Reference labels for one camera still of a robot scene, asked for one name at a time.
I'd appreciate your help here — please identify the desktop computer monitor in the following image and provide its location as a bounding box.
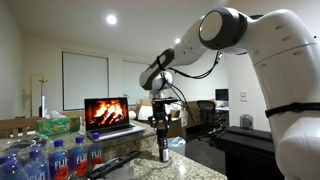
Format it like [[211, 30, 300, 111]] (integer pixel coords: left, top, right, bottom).
[[214, 88, 230, 103]]

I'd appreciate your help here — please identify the grey mug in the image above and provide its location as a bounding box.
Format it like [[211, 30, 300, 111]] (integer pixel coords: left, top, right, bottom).
[[239, 113, 255, 131]]

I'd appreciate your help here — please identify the trash bin with bag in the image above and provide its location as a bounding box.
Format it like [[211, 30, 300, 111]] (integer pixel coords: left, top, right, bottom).
[[167, 136, 187, 157]]

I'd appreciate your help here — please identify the beige sofa with bedding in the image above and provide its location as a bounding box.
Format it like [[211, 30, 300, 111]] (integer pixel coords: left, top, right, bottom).
[[133, 99, 183, 138]]

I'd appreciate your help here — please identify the Fiji water bottle blue cap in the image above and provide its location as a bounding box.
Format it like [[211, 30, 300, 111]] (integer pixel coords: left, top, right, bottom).
[[88, 132, 104, 169], [23, 148, 51, 180], [0, 159, 29, 180], [48, 138, 70, 180], [68, 135, 89, 179]]

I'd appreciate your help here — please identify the open laptop showing fire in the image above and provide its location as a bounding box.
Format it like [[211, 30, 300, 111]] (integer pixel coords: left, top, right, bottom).
[[83, 96, 146, 142]]

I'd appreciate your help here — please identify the black remote control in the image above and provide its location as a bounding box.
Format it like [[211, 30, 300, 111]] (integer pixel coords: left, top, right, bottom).
[[85, 150, 143, 180]]

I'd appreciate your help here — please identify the black table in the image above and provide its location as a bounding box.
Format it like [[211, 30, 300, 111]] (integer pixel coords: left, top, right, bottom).
[[184, 125, 284, 180]]

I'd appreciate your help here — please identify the large round ceiling light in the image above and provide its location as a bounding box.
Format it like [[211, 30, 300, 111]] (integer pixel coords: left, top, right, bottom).
[[105, 13, 119, 26]]

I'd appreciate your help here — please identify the pack of water bottles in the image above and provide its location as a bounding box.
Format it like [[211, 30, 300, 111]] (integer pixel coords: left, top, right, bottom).
[[0, 133, 104, 180]]

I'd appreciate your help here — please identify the narrow white window blind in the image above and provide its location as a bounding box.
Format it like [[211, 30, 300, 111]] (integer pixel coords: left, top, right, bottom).
[[121, 59, 152, 105]]

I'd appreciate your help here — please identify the brown cardboard box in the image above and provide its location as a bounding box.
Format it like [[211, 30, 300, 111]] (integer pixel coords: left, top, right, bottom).
[[179, 100, 203, 129]]

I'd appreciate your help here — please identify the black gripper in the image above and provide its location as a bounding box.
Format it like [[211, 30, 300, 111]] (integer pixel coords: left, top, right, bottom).
[[147, 103, 173, 134]]

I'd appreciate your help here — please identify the green tissue box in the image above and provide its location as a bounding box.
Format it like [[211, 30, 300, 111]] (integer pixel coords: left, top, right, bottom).
[[35, 110, 81, 137]]

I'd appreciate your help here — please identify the wide white window blind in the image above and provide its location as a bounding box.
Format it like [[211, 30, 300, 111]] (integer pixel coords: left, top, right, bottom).
[[61, 51, 110, 112]]

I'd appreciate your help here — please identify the black office chair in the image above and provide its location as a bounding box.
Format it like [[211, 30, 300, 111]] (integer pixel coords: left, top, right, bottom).
[[195, 99, 224, 134]]

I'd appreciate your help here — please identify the white door with hook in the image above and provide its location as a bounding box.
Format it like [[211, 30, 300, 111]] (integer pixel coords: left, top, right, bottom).
[[30, 73, 50, 118]]

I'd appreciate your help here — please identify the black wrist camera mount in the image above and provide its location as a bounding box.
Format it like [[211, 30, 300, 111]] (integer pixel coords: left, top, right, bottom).
[[151, 97, 180, 105]]

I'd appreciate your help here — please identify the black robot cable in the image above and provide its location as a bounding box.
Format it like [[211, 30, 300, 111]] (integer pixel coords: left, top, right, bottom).
[[156, 49, 224, 123]]

